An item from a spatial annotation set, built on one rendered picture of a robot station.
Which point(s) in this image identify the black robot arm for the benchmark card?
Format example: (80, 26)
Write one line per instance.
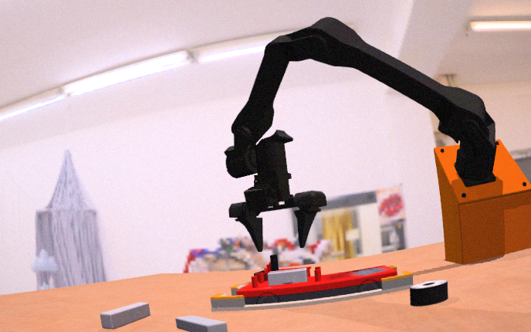
(461, 113)

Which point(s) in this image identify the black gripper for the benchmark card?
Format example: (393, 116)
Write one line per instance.
(308, 203)

